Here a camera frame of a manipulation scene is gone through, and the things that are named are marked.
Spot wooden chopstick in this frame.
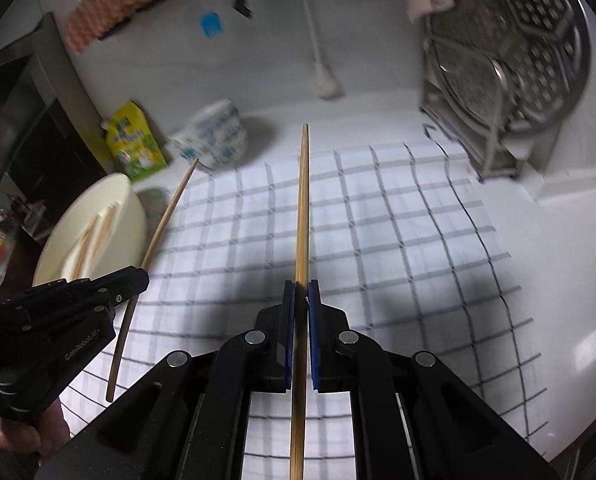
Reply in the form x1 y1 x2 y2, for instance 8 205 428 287
90 202 119 262
288 124 310 480
71 214 98 280
105 158 199 402

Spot person's left hand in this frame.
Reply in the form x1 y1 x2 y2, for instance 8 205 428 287
0 400 70 466

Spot large white round bowl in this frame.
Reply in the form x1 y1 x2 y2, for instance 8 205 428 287
33 174 146 285

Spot yellow seasoning pouch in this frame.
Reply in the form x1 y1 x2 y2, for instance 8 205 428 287
102 101 168 182

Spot stacked floral porcelain bowls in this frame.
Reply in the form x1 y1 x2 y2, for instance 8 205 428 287
169 99 247 174

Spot blue tape piece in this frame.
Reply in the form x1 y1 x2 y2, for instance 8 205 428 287
199 11 223 38

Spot pink patterned hanging cloth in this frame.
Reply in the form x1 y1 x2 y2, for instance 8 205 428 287
65 0 158 54

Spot stainless steel dish rack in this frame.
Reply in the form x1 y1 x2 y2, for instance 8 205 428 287
425 13 568 181

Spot white power plug cable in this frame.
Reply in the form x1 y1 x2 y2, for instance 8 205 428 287
292 0 345 100

